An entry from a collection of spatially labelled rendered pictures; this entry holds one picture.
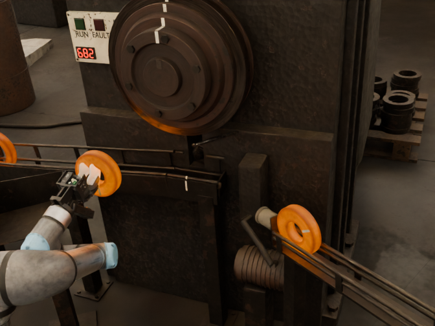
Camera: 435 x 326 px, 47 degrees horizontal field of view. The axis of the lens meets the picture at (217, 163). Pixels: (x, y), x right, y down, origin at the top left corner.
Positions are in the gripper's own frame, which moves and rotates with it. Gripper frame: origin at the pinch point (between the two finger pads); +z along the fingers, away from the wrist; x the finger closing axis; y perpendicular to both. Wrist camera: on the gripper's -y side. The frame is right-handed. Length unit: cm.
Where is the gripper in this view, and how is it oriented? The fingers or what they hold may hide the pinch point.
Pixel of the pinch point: (96, 168)
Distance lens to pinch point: 163.5
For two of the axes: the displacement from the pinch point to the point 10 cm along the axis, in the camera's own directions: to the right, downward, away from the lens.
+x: -9.3, -1.2, 3.5
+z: 3.3, -7.0, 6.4
